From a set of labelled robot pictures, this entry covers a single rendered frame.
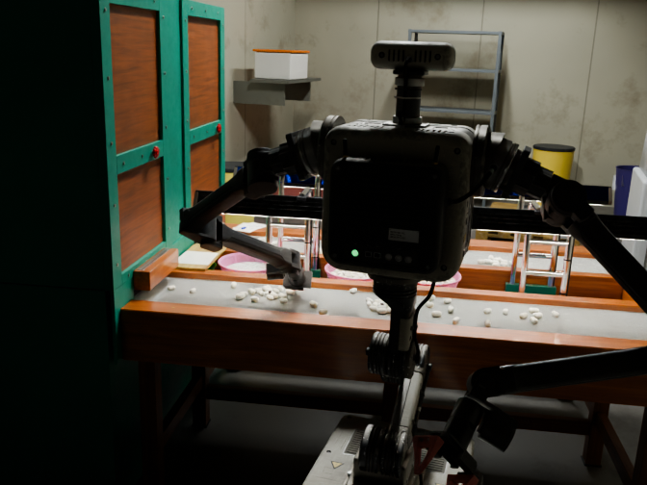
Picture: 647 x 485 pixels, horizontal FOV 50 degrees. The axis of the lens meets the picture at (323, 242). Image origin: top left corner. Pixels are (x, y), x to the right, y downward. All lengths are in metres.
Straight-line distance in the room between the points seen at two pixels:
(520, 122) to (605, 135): 0.92
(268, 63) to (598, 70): 3.61
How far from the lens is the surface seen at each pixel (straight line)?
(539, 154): 7.78
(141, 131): 2.53
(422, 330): 2.26
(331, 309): 2.45
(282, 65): 7.02
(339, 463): 2.09
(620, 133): 8.41
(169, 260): 2.65
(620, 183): 7.71
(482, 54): 8.37
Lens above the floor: 1.62
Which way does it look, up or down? 16 degrees down
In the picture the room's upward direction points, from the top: 2 degrees clockwise
